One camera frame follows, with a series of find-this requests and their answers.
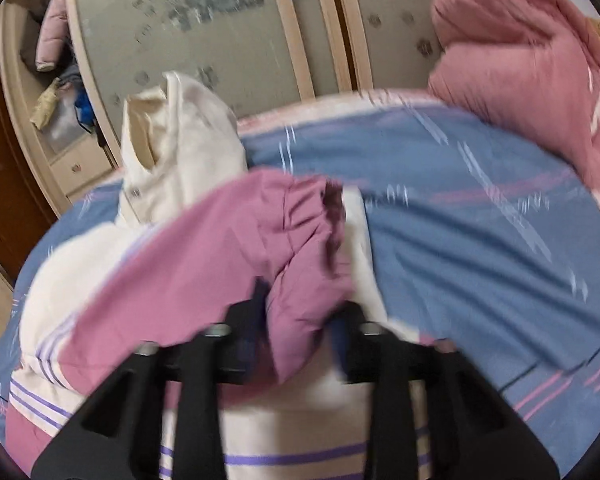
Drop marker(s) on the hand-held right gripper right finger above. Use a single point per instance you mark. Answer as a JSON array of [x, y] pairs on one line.
[[340, 350]]

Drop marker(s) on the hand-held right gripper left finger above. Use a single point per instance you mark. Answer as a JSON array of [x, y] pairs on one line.
[[242, 350]]

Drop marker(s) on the pink and white hooded jacket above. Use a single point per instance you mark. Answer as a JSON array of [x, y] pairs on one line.
[[180, 270]]

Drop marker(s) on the grey clothes pile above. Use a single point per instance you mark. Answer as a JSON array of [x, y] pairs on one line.
[[70, 75]]

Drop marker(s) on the blue striped bed sheet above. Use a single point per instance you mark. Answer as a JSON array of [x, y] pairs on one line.
[[454, 235]]

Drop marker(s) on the beige wardrobe drawer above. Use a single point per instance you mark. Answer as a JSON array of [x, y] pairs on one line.
[[95, 185], [77, 160]]

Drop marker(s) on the translucent plastic storage box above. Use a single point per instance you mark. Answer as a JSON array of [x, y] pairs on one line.
[[65, 130]]

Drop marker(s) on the brown wooden door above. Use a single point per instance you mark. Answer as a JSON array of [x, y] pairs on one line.
[[10, 185]]

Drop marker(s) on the blue cloth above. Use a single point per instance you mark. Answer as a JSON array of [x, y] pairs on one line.
[[85, 110]]

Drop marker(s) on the pink rolled quilt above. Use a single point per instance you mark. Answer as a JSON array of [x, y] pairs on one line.
[[504, 85]]

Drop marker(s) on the beige crumpled cloth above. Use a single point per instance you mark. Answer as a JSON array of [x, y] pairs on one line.
[[45, 107]]

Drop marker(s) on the frosted sliding door flower cluster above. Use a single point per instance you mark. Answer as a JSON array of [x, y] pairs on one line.
[[205, 35]]

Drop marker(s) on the beige wooden wardrobe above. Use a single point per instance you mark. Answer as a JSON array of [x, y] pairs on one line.
[[320, 20]]

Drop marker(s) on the frosted sliding door small flowers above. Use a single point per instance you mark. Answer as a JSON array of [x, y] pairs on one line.
[[379, 10]]

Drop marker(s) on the pink puffer jacket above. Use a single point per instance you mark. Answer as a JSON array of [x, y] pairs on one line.
[[52, 35]]

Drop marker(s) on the dark brown coat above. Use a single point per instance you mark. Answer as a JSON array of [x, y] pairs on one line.
[[30, 40]]

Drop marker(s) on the wooden headboard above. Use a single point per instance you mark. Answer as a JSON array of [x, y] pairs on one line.
[[599, 30]]

